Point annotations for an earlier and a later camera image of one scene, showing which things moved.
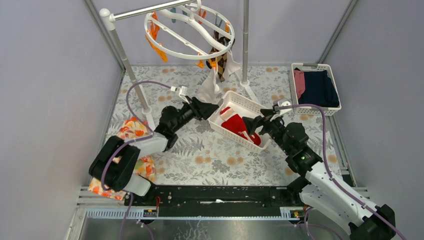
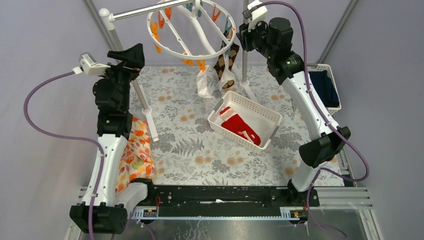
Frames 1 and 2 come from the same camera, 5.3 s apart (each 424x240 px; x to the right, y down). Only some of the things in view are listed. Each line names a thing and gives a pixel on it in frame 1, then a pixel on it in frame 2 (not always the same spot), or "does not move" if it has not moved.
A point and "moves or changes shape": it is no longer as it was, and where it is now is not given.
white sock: x=208 y=91 → x=203 y=83
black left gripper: x=197 y=108 → x=122 y=67
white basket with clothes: x=313 y=83 does not move
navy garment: x=319 y=90 does not move
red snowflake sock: x=234 y=123 does not move
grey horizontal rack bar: x=122 y=14 does not move
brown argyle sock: x=221 y=60 → x=219 y=66
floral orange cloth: x=133 y=128 does not move
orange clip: x=201 y=64 → x=188 y=62
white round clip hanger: x=189 y=31 moves or changes shape
